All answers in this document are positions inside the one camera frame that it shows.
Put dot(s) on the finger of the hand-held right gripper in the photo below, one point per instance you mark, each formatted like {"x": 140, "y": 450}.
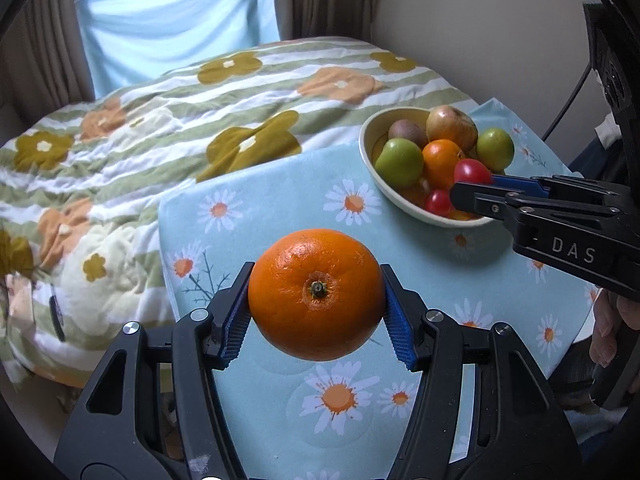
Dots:
{"x": 480, "y": 200}
{"x": 520, "y": 181}

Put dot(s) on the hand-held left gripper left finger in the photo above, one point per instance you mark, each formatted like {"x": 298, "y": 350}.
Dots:
{"x": 235, "y": 330}

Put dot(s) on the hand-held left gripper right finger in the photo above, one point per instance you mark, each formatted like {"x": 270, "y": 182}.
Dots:
{"x": 400, "y": 330}

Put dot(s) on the small mandarin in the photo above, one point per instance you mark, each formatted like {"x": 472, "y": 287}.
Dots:
{"x": 462, "y": 216}

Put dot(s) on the green apple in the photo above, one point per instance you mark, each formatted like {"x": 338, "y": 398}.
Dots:
{"x": 397, "y": 161}
{"x": 495, "y": 149}

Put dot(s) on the small red cherry tomato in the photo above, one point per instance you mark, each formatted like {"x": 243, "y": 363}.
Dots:
{"x": 436, "y": 201}

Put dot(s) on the cream ceramic bowl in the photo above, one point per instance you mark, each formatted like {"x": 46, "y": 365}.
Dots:
{"x": 395, "y": 199}

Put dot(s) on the large orange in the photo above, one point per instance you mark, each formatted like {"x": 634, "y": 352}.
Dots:
{"x": 317, "y": 295}

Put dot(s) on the person's right hand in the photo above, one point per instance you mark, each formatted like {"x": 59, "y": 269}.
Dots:
{"x": 607, "y": 330}

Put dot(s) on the brown onion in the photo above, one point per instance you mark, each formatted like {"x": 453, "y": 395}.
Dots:
{"x": 450, "y": 122}

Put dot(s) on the purple passion fruit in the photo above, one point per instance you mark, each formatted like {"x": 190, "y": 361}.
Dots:
{"x": 407, "y": 130}

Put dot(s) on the light blue daisy tablecloth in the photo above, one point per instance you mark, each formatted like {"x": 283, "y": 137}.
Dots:
{"x": 280, "y": 195}

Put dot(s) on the striped floral blanket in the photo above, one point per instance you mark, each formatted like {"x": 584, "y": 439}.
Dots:
{"x": 150, "y": 160}

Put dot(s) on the light blue window sheet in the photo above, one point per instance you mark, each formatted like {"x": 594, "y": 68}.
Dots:
{"x": 175, "y": 25}

